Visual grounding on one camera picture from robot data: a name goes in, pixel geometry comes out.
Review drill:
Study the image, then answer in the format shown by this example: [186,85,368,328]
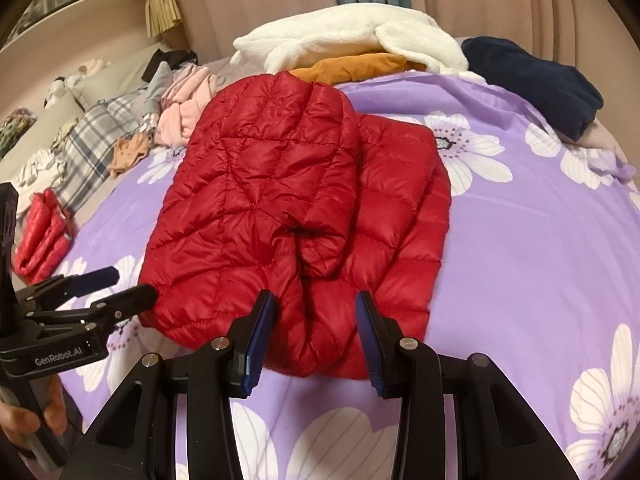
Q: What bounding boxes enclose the white plush toys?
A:
[44,59,113,108]

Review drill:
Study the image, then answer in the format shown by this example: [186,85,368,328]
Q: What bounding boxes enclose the tan small cloth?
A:
[109,132,151,178]

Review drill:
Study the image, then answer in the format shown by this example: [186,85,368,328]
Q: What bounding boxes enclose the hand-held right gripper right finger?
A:
[355,290,573,480]

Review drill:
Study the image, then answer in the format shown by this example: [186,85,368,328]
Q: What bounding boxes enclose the person's left hand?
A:
[0,392,68,456]

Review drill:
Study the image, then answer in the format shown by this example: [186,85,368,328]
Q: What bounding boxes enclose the white ruffled cloth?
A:
[15,150,68,193]

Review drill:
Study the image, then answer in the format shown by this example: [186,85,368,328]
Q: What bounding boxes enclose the small folded red jacket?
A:
[14,187,76,285]

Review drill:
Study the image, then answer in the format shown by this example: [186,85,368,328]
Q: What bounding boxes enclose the purple floral blanket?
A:
[50,67,638,480]

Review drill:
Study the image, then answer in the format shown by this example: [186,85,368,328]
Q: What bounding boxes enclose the red down jacket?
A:
[137,71,453,381]

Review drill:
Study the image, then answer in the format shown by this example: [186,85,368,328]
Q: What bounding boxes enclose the white shelf unit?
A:
[0,0,168,53]

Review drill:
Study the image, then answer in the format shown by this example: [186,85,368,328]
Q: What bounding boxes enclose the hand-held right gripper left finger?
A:
[82,289,278,480]

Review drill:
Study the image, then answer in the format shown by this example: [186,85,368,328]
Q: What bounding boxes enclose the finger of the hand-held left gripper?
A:
[27,284,158,342]
[15,266,121,311]

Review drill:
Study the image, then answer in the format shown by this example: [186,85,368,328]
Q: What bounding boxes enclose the white fleece garment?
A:
[230,2,488,83]

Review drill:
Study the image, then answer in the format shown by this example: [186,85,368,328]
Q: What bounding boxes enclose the navy fleece garment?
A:
[460,36,605,143]

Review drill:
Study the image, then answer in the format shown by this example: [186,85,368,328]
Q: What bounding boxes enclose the beige pillow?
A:
[70,42,173,111]
[0,92,86,191]

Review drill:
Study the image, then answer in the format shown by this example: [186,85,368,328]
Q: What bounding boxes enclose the orange garment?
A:
[289,52,428,86]

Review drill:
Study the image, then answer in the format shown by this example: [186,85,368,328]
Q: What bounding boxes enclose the plaid grey garment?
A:
[50,87,166,213]

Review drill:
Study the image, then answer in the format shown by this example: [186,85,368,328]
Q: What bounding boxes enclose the straw tassel hanging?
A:
[145,0,183,38]

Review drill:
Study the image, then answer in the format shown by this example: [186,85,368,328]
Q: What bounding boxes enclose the pink garment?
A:
[154,66,218,147]

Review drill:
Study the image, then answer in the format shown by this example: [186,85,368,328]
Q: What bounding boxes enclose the dark floral cushion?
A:
[0,106,38,158]

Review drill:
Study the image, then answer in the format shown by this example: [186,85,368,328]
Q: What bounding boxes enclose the black garment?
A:
[141,49,200,83]

